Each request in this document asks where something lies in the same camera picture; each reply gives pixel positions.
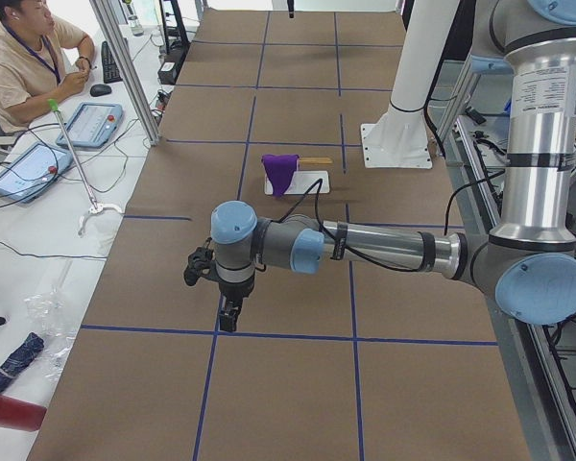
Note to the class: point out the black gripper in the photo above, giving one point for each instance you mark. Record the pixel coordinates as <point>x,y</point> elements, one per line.
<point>291,9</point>
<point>235,290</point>

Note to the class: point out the purple microfibre towel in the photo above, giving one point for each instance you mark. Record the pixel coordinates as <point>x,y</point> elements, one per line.
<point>280,170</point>

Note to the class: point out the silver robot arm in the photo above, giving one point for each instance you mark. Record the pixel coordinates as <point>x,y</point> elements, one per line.
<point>526,263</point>

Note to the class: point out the black computer box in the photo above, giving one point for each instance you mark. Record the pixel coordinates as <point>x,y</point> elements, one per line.
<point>171,64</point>

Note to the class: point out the long metal grabber tool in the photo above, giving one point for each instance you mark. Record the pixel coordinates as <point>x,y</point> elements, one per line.
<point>96,207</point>

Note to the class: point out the crumpled clear plastic wrap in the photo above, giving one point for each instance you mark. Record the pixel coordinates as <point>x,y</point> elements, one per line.
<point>50,315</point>

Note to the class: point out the black keyboard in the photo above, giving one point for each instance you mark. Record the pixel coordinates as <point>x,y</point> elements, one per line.
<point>110,69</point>

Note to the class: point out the black computer mouse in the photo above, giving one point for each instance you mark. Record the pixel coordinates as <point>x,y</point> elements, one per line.
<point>99,90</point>

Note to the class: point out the dark blue folded umbrella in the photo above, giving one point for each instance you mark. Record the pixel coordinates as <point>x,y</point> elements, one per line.
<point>19,360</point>

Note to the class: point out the far teach pendant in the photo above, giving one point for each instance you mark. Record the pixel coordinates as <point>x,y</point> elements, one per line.
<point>91,125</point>

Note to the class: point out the teach pendant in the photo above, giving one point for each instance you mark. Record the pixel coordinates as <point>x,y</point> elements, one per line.
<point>33,172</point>
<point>91,125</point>

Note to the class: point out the near teach pendant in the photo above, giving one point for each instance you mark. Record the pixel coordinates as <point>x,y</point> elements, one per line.
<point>33,172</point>

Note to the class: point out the red bottle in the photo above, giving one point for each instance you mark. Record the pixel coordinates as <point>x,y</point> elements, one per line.
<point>20,415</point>

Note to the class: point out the seated person beige shirt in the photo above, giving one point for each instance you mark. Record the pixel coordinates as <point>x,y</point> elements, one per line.
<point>42,57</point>

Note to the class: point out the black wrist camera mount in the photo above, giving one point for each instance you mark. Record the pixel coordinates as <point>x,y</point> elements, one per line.
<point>200,265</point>

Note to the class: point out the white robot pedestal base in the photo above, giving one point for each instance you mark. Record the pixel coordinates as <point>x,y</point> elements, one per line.
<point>399,138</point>

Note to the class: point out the aluminium frame post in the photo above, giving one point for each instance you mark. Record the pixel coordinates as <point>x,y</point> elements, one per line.
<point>110,28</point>

